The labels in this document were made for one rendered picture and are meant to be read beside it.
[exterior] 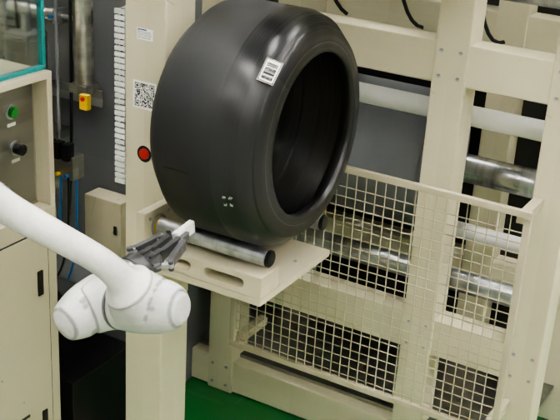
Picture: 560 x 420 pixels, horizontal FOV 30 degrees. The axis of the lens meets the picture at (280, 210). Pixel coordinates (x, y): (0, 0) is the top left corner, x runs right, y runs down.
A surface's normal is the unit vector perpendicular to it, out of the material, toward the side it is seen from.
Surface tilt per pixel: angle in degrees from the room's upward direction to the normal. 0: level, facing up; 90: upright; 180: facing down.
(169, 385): 90
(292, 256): 0
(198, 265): 90
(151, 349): 90
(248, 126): 77
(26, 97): 90
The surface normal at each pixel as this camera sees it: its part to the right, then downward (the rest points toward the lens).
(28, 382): 0.86, 0.24
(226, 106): -0.44, -0.08
